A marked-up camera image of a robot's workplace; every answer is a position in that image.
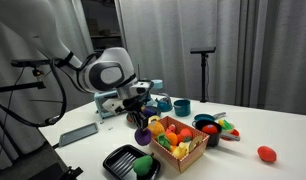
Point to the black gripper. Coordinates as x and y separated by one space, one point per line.
133 104

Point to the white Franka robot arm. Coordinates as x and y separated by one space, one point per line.
103 75

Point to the small red plushie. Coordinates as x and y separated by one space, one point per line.
129 118

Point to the purple eggplant plushie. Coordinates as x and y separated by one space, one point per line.
149 112

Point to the yellow banana plushie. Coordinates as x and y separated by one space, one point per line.
153 118

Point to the orange pineapple plushie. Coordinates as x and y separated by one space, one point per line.
156 128

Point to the green leafy plushie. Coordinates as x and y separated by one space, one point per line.
164 141

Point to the pink plushie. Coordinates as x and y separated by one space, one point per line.
171 128

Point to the orange round plushie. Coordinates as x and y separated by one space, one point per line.
172 138

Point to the green pear plushie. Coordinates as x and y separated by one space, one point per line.
142 165

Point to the red tomato plushie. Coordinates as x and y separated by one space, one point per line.
186 133

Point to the red checked cardboard box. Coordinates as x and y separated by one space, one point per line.
183 161

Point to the beige slice plushie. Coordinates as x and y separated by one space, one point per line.
195 142

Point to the red oval plushie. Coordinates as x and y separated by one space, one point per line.
267 153

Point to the black toy frying pan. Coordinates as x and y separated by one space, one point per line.
155 109

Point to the teal toy kettle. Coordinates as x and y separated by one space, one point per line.
164 104

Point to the small metal screw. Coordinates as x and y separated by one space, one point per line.
101 122
110 128

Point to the light blue toy oven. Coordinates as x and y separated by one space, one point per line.
104 100

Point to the teal toy pot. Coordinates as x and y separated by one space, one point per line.
182 108

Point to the black grill tray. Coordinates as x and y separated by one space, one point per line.
118 162

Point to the grey rectangular tray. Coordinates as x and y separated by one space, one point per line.
78 133

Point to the black toy saucepan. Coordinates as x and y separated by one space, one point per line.
213 139

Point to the yellow green toy vegetable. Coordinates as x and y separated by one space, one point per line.
225 125

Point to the dark background shelf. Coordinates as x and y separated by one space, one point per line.
104 23

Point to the black tripod stand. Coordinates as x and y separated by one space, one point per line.
16 87

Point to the grey curtain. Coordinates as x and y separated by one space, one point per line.
283 53

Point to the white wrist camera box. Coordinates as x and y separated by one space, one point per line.
112 106

